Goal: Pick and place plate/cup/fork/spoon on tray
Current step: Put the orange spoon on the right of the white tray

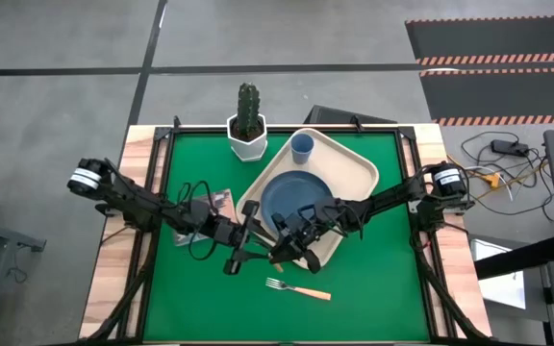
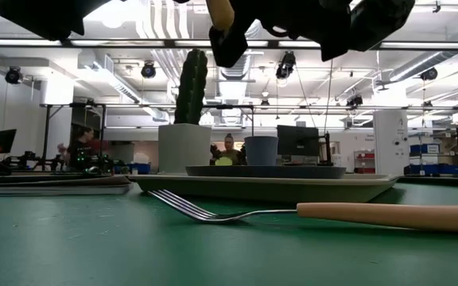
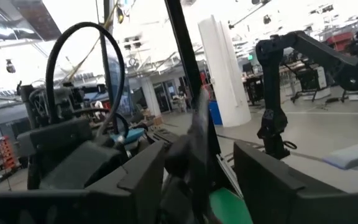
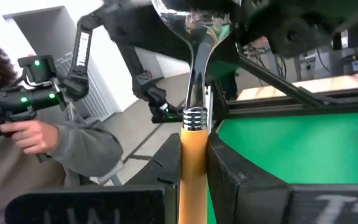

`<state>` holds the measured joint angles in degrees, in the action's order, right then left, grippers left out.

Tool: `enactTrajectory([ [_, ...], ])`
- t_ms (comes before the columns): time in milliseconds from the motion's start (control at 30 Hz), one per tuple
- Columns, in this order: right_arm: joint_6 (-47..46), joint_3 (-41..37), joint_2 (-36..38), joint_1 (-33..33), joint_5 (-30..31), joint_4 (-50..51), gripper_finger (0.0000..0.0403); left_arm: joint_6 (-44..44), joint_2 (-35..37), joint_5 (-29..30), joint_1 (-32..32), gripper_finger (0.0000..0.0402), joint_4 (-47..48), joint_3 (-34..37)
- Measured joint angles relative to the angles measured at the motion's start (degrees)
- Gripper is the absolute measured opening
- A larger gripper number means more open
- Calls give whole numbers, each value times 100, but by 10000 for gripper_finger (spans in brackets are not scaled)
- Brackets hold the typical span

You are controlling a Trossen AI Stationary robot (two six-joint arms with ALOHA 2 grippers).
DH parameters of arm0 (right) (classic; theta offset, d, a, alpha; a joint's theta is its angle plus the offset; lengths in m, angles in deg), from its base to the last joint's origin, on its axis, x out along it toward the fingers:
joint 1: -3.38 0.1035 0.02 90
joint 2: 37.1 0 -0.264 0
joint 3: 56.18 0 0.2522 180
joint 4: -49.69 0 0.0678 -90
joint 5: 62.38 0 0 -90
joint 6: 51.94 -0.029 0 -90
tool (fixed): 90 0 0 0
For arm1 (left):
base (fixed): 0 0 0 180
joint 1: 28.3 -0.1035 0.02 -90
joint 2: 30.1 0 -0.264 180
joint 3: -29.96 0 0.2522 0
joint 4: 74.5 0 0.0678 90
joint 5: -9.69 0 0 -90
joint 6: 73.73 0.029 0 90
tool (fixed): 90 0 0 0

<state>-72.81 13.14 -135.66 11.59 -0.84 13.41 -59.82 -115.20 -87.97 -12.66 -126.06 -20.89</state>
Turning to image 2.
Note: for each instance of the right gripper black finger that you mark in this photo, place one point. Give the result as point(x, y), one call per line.
point(229, 47)
point(249, 10)

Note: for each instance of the blue cup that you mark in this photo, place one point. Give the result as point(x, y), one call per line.
point(261, 151)

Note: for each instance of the blue round plate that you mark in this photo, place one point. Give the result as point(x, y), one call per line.
point(265, 172)

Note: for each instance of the beige rectangular tray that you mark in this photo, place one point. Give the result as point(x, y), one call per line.
point(253, 191)

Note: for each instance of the black ceiling spotlight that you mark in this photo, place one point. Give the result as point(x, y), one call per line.
point(14, 75)
point(148, 70)
point(354, 101)
point(285, 65)
point(429, 74)

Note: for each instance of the green cactus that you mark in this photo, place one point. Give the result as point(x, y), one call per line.
point(191, 87)

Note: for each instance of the black overhead light bar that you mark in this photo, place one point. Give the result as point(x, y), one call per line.
point(169, 43)

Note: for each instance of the person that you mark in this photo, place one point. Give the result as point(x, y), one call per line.
point(80, 150)
point(230, 153)

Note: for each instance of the white plant pot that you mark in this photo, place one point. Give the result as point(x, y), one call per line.
point(184, 149)

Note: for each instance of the yellow-green round object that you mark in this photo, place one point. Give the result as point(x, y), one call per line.
point(223, 161)

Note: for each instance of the small black monitor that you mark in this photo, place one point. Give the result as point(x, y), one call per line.
point(5, 140)

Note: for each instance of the black monitor stand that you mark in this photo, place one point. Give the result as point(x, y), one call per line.
point(327, 153)

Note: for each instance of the red storage bins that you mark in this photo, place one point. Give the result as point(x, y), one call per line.
point(365, 155)

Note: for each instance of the white pillar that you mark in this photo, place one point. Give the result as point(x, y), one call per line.
point(390, 143)

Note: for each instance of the black background robot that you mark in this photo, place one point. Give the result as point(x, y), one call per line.
point(102, 165)

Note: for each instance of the book with brown cover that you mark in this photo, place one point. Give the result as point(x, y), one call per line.
point(94, 187)

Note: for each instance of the blue storage bin row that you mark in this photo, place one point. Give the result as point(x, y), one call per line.
point(431, 170)

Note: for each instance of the green table mat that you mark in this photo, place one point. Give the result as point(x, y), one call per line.
point(133, 250)

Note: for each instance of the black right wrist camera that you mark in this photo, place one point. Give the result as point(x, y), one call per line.
point(380, 20)

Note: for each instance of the black metal background frame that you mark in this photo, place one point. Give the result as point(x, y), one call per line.
point(173, 107)

